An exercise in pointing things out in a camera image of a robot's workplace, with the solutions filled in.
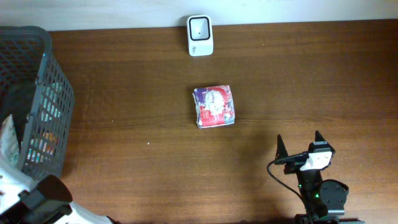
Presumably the white barcode scanner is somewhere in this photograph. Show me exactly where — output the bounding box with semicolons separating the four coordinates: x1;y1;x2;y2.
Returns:
187;15;214;57

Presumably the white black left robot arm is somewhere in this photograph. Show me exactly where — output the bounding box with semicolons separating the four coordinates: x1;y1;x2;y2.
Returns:
1;160;118;224

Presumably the red purple tissue pack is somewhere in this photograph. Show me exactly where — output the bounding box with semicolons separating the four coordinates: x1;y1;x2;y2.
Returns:
192;85;236;129

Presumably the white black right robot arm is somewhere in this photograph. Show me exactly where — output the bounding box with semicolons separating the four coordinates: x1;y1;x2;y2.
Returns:
272;131;349;223

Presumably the grey plastic mesh basket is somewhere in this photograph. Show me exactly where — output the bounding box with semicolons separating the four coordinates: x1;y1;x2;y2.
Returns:
1;26;75;180

